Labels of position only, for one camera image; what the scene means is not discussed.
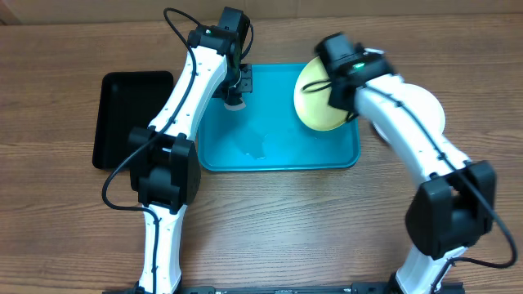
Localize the teal plastic tray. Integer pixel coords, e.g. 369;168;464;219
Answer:
197;64;360;172

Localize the black water tray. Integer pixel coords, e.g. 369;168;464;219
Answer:
92;71;175;170

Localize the white plate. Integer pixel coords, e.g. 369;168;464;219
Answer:
365;82;446;144

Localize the yellow plate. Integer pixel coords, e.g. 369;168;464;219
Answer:
293;57;348;131

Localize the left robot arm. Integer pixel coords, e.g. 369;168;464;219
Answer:
126;25;254;293

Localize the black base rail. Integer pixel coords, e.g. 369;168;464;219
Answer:
102;282;466;294

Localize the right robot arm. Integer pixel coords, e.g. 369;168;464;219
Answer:
320;50;497;293

